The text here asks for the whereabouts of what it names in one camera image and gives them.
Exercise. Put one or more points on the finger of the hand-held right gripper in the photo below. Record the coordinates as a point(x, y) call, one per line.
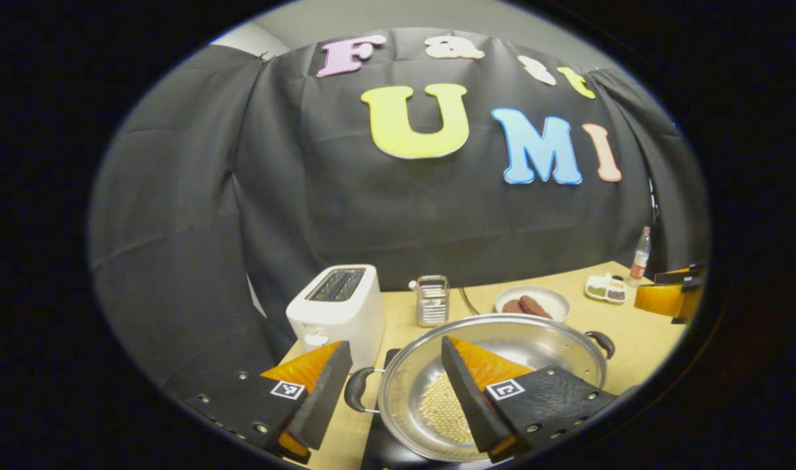
point(662, 299)
point(682, 274)

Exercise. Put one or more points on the black induction cooktop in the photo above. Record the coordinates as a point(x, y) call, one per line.
point(384, 444)

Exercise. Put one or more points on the clear plastic water bottle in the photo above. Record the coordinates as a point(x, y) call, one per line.
point(639, 261)

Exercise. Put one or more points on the raw red meat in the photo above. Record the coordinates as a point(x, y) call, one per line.
point(531, 305)

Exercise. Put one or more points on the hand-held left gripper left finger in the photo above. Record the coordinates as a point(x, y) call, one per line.
point(322, 398)

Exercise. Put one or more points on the white toaster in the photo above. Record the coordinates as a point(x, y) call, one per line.
point(335, 320)

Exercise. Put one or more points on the pile of soybeans in pot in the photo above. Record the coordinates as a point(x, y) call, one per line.
point(440, 408)

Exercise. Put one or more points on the white divided dish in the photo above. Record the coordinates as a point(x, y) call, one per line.
point(605, 284)

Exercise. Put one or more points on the white round plate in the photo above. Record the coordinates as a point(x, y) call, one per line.
point(554, 301)

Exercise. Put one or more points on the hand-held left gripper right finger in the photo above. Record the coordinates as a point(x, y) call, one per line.
point(469, 405)

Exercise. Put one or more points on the black backdrop cloth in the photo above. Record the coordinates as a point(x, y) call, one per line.
point(339, 196)

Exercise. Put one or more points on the stainless steel pot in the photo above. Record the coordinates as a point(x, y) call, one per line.
point(535, 346)

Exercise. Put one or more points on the pile of green mung beans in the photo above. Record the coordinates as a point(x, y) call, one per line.
point(595, 290)

